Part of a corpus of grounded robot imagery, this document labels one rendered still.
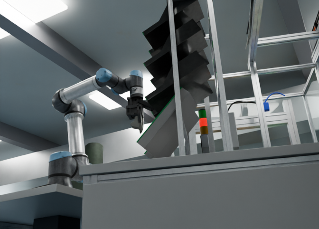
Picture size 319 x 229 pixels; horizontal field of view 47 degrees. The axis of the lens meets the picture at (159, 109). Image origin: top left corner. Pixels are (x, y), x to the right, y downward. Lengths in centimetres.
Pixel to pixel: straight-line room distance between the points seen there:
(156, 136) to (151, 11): 340
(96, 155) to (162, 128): 499
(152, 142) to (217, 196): 46
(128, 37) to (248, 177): 422
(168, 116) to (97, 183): 43
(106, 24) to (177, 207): 403
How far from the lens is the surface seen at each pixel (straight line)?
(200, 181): 108
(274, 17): 517
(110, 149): 707
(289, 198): 108
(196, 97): 168
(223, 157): 109
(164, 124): 143
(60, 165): 198
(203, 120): 212
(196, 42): 163
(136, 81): 200
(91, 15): 480
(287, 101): 319
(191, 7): 169
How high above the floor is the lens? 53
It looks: 25 degrees up
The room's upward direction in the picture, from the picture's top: 3 degrees counter-clockwise
